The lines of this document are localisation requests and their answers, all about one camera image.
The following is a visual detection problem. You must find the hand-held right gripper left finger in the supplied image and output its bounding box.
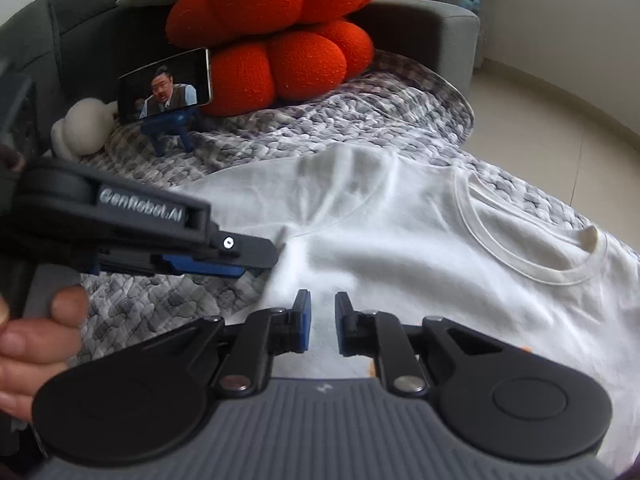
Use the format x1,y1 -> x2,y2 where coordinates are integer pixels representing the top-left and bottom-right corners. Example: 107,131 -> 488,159
145,289 -> 315,402

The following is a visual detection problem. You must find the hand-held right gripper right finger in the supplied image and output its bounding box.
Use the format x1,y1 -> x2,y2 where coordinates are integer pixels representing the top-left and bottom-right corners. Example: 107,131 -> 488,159
334,291 -> 501,397

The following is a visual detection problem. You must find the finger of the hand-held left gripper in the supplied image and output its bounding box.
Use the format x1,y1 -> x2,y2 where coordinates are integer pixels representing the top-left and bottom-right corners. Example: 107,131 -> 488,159
200,230 -> 279,268
95,254 -> 246,279

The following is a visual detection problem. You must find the white printed sweatshirt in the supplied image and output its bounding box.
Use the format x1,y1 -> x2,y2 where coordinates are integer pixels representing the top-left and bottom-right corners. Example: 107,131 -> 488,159
172,145 -> 640,466

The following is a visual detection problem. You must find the person's left hand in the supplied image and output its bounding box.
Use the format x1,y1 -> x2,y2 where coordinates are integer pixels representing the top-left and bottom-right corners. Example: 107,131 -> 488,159
0,287 -> 90,413

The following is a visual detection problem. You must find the blue phone stand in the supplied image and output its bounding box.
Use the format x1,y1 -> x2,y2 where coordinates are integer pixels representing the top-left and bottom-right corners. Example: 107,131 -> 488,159
140,107 -> 201,157

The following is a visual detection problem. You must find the white plush toy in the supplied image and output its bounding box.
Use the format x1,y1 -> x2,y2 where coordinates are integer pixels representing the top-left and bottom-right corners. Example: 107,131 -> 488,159
50,97 -> 118,161

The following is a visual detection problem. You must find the smartphone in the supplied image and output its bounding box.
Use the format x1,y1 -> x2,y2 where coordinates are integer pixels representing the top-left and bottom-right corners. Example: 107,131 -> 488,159
117,47 -> 215,123

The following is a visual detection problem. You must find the grey checked quilt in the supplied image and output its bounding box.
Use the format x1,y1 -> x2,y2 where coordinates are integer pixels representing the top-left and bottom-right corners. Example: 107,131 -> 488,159
50,50 -> 640,386

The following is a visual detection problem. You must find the orange flower cushion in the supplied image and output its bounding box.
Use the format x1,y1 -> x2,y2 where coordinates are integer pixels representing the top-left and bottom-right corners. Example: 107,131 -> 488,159
166,0 -> 383,117

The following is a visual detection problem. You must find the grey sofa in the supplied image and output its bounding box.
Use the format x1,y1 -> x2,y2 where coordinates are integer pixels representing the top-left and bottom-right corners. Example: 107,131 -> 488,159
0,0 -> 481,161

